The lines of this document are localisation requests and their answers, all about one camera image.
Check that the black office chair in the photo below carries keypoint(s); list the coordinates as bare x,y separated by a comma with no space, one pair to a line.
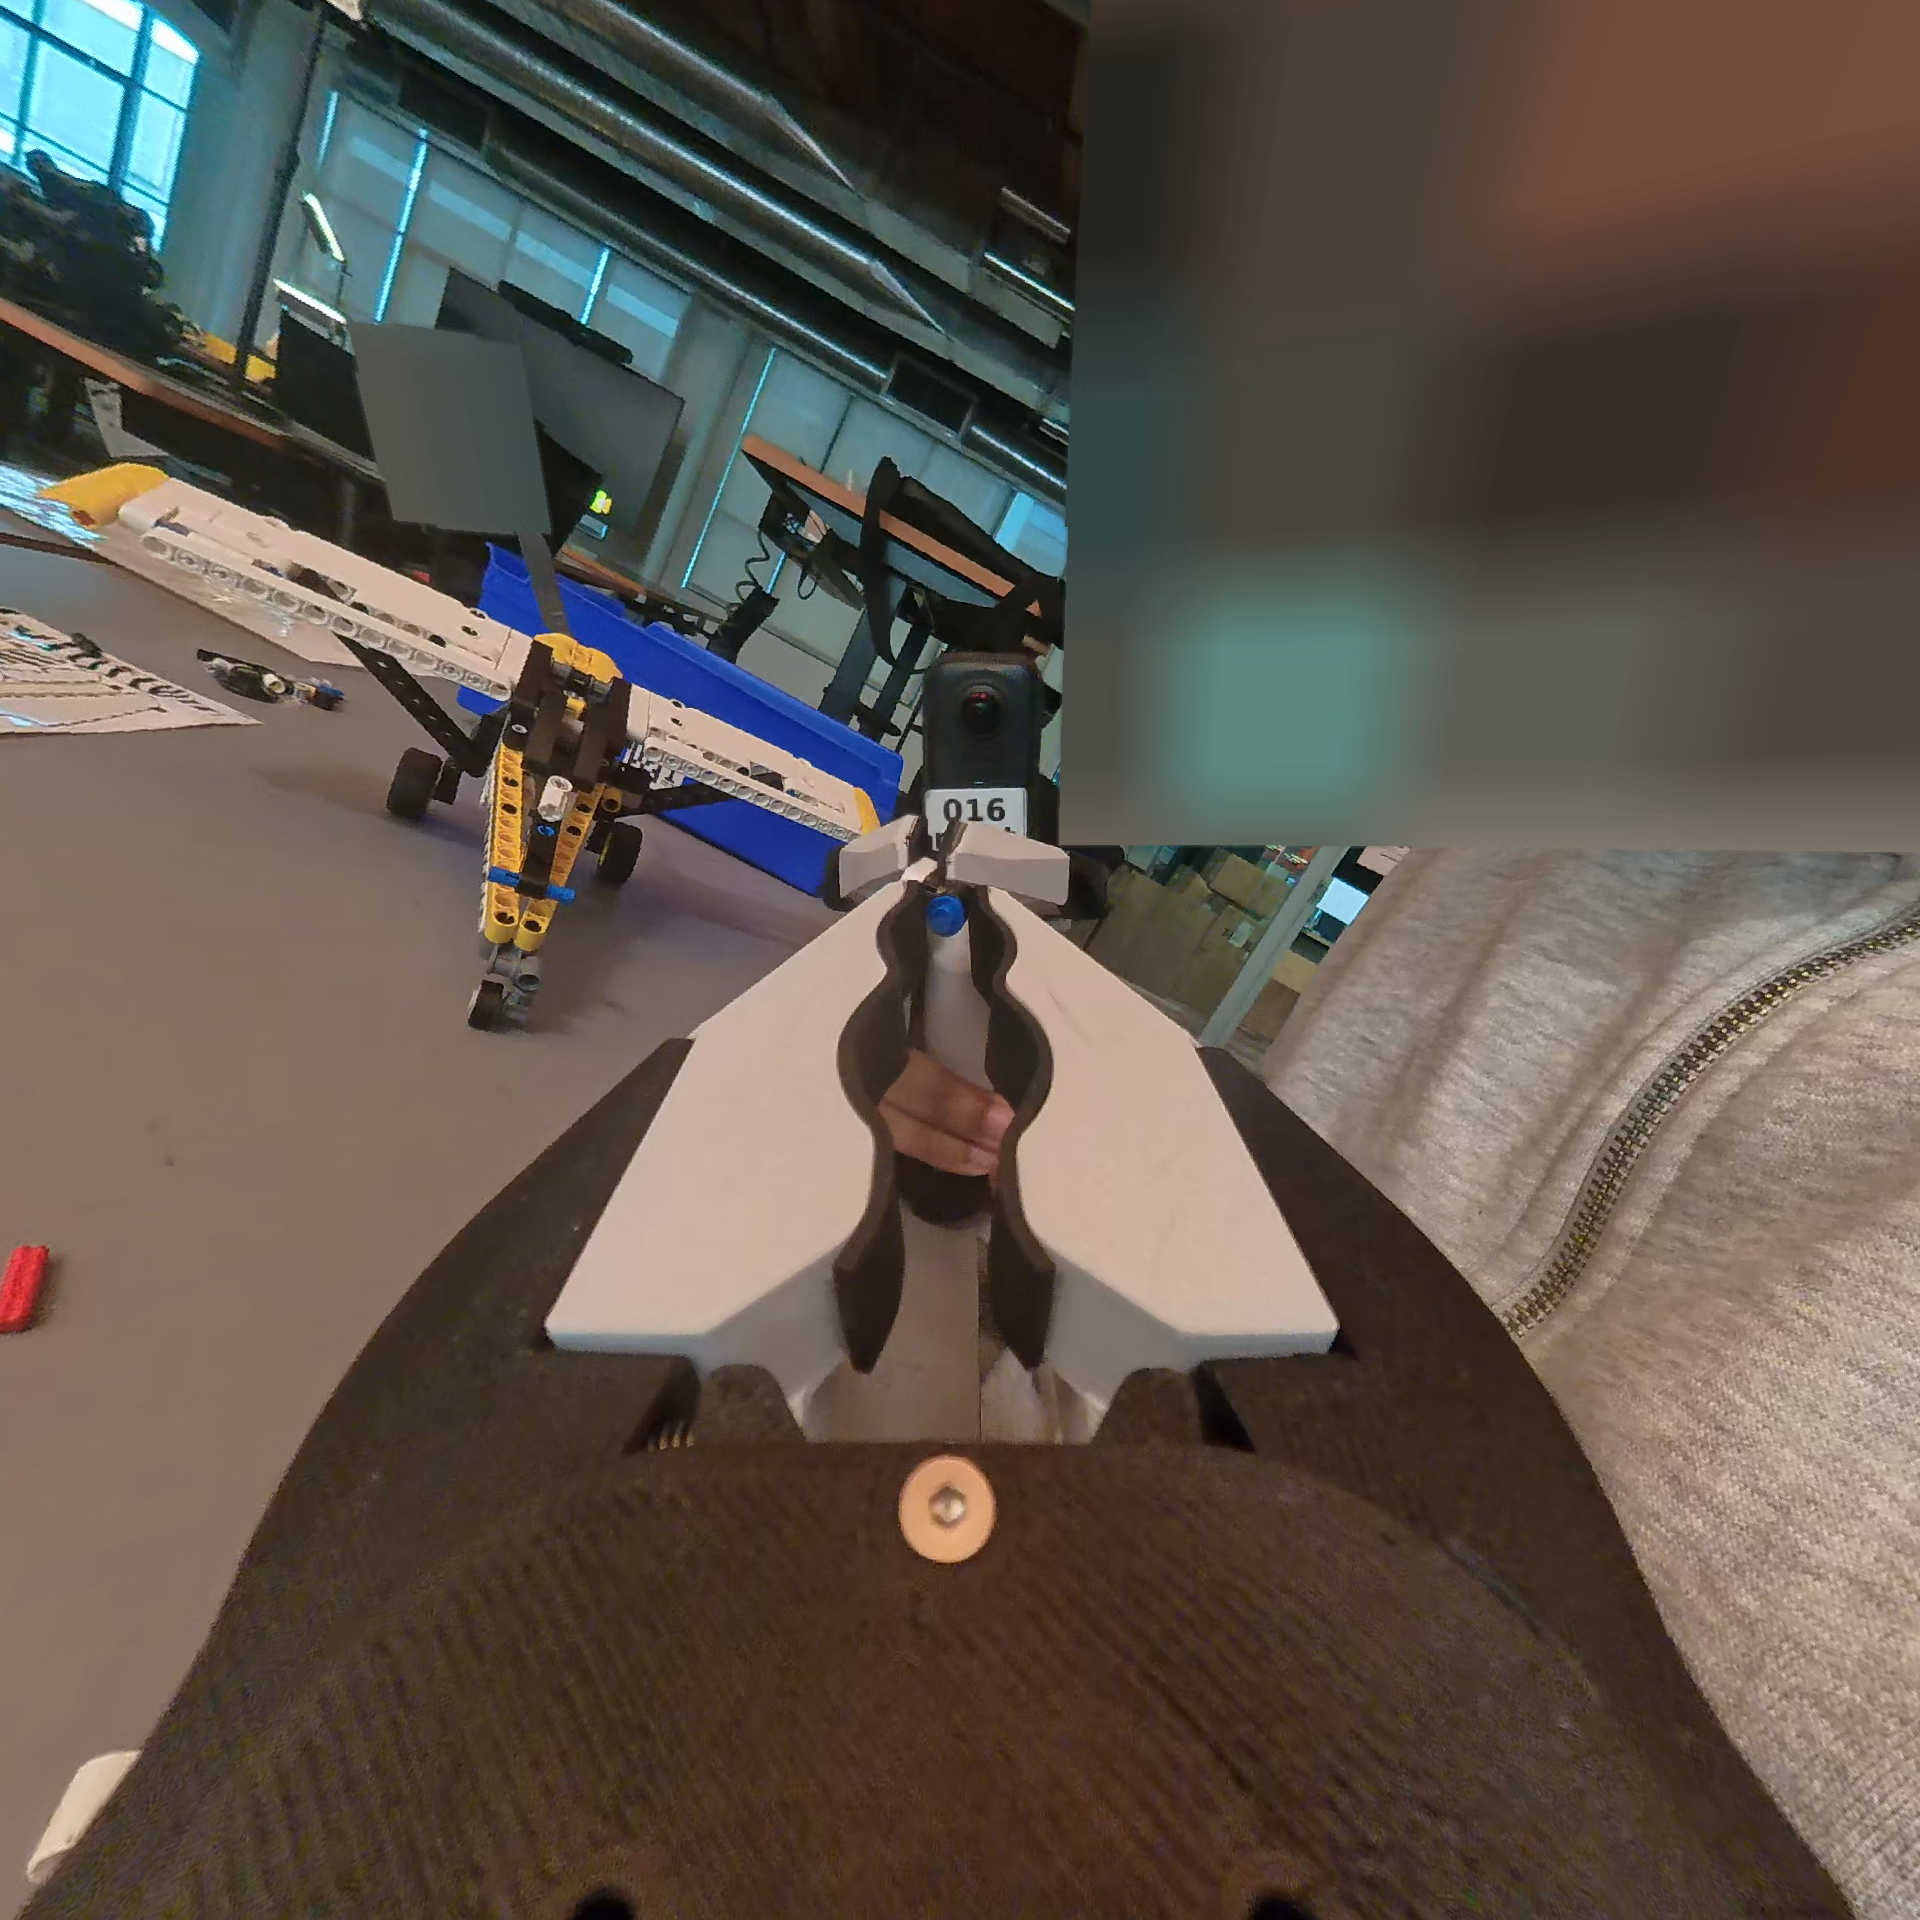
886,600

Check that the wooden workbench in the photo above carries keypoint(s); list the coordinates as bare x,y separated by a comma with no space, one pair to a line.
182,382

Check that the small black lego parts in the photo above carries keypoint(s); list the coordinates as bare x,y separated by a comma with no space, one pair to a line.
270,678

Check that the person's right hand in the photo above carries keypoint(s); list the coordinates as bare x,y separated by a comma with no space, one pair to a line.
944,1118

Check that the white and yellow lego plane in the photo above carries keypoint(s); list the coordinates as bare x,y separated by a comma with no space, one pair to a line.
299,581

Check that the printed sticker sheet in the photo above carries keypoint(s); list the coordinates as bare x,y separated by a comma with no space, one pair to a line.
90,683

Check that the white lego connector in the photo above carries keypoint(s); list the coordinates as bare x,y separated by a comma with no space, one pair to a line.
956,998

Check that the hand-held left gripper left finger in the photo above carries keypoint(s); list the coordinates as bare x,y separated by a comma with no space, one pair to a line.
705,1200

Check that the standing desk with wooden top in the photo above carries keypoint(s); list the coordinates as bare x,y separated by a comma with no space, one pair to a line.
840,480

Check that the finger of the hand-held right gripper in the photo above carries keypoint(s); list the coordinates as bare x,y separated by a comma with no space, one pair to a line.
878,863
1012,863

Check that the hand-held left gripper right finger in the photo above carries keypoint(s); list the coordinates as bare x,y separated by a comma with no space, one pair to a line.
1170,1200

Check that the black monitor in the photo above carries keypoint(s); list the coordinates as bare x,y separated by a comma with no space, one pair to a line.
615,406

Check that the red lego pin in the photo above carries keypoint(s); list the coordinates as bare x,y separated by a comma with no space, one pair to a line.
22,1287

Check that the grey zip hoodie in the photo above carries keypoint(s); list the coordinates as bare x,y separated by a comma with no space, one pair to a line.
1723,1200

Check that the stacked cardboard boxes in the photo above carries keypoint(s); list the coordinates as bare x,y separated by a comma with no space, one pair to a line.
1200,932

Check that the blue plastic bin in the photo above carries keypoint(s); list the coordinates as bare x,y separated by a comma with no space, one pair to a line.
720,705

